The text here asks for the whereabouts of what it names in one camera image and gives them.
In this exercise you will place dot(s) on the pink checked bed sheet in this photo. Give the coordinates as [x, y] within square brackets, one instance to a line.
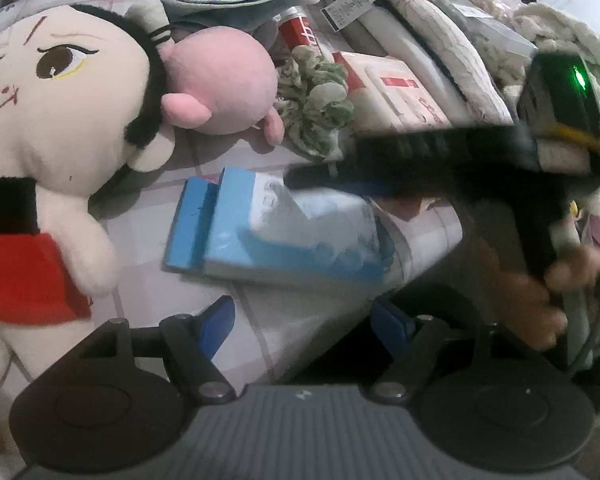
[140, 290]

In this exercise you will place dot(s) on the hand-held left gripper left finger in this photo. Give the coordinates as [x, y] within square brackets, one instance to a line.
[216, 322]

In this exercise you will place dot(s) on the person's right hand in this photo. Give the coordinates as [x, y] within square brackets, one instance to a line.
[525, 305]

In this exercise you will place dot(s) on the large doll plush red bib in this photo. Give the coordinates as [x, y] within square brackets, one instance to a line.
[55, 110]

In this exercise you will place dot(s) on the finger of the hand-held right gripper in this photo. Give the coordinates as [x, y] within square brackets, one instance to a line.
[420, 162]

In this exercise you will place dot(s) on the grey white folded bedding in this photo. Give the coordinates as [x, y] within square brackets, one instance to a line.
[380, 40]

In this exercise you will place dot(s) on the white striped quilted blanket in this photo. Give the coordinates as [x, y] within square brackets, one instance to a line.
[460, 60]

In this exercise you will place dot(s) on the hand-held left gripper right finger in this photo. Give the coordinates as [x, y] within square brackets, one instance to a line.
[391, 325]

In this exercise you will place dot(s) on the clear plastic packaging bag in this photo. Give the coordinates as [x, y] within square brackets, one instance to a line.
[480, 0]

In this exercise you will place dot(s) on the pink wet wipes pack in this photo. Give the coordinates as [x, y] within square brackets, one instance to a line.
[395, 90]

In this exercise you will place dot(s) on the white fluffy blanket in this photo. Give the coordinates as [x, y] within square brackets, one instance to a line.
[545, 25]

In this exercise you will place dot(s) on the pink round plush toy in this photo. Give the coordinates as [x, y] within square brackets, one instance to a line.
[220, 75]

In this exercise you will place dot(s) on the red toothpaste tube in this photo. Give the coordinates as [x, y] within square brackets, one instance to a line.
[297, 30]

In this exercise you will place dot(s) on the green white scrunchie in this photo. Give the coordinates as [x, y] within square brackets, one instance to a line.
[320, 105]

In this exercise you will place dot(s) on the blue white soft pack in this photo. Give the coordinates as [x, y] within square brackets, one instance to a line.
[230, 240]

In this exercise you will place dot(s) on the dark grey cloth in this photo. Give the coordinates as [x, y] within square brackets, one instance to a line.
[240, 22]

